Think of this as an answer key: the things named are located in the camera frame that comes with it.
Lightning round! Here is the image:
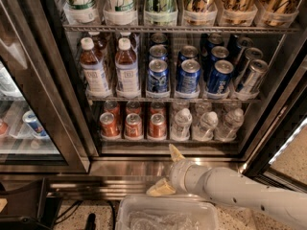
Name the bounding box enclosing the gold tall can right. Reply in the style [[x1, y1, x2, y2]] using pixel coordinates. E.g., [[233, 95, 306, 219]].
[[254, 0, 300, 28]]

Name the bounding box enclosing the blue can second row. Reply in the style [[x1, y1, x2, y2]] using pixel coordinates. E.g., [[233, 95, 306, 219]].
[[149, 44, 168, 61], [177, 45, 199, 64], [204, 46, 229, 78]]

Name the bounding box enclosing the clear water bottle front right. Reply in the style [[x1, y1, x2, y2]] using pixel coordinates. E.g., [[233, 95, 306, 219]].
[[215, 108, 244, 142]]

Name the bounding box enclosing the brown tea bottle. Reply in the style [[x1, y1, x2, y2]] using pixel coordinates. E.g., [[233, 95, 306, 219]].
[[115, 37, 140, 98], [80, 37, 111, 97]]

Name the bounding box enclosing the gold tall can middle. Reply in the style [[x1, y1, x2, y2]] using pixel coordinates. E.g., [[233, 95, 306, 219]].
[[222, 0, 255, 25]]

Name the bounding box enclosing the blue can second row middle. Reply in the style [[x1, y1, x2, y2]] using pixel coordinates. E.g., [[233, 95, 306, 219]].
[[177, 45, 199, 64]]

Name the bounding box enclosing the blue pepsi can front right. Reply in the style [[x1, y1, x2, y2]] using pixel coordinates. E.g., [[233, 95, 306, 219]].
[[206, 60, 234, 94]]

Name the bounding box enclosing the blue can second row left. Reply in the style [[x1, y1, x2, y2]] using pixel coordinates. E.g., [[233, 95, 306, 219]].
[[149, 44, 168, 61]]

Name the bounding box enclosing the clear water bottle front left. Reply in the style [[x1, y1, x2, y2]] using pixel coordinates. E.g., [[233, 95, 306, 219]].
[[171, 108, 192, 141]]

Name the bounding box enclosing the gold tall can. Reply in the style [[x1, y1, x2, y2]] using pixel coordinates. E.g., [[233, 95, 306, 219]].
[[222, 0, 255, 25], [183, 0, 216, 26], [254, 0, 300, 28]]

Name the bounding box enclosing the open fridge door right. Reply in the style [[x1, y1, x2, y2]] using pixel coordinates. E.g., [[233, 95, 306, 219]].
[[242, 57, 307, 193]]

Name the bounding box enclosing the blue can second row right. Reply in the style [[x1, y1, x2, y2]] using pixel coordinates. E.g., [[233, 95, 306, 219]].
[[204, 46, 229, 78]]

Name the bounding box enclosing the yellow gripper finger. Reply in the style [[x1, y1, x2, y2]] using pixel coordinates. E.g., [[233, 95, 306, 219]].
[[146, 178, 176, 196], [169, 144, 184, 162]]

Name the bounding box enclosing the slim can second row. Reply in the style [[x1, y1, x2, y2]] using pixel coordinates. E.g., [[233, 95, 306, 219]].
[[236, 47, 263, 81]]

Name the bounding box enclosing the green tall can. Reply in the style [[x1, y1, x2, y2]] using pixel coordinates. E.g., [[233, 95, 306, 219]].
[[144, 0, 177, 26]]

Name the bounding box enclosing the brown tea bottle front right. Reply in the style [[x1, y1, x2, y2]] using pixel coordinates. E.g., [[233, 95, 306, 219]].
[[115, 37, 140, 98]]

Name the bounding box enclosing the glass fridge door left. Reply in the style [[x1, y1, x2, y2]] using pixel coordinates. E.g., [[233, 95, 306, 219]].
[[0, 0, 96, 174]]

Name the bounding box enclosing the clear plastic bin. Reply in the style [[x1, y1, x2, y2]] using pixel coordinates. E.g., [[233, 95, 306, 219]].
[[115, 195, 219, 230]]

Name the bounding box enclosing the blue pepsi can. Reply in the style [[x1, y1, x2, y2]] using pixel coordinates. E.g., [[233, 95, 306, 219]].
[[206, 60, 234, 94], [176, 59, 201, 94]]

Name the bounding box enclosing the gold tall can left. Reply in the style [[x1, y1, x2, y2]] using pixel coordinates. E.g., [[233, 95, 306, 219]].
[[183, 0, 216, 26]]

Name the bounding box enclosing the brown tea bottle front left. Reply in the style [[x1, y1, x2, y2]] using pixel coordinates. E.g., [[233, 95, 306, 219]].
[[80, 37, 111, 97]]

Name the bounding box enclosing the red coke can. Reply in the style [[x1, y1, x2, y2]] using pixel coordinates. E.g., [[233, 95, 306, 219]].
[[126, 101, 141, 115], [150, 102, 166, 115], [125, 113, 142, 138], [100, 112, 119, 137], [149, 113, 166, 138], [104, 101, 120, 122]]

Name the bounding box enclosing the clear water bottle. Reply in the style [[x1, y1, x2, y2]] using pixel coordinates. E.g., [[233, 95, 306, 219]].
[[192, 111, 219, 142], [171, 108, 192, 141], [215, 108, 244, 142]]

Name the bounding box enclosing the blue can front left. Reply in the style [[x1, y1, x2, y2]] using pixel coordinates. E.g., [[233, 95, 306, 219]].
[[147, 59, 169, 93]]

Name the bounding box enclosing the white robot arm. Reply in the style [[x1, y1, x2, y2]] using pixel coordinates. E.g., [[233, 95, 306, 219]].
[[146, 144, 307, 230]]

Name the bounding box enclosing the black cable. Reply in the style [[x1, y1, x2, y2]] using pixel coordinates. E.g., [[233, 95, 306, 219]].
[[54, 200, 84, 226]]

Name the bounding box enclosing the clear water bottle front middle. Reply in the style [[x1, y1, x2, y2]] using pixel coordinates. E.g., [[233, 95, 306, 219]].
[[192, 111, 219, 142]]

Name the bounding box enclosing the blue pepsi can front middle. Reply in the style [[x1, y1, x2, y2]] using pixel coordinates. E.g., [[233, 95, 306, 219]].
[[176, 59, 201, 94]]

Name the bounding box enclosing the silver blue slim can front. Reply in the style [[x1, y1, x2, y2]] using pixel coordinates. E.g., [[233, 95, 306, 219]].
[[236, 59, 269, 94]]

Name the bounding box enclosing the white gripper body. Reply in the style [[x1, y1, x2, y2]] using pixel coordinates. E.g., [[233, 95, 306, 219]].
[[169, 159, 215, 197]]

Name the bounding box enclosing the blue white can behind glass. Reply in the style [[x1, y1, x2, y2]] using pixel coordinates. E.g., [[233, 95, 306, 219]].
[[22, 110, 48, 138]]

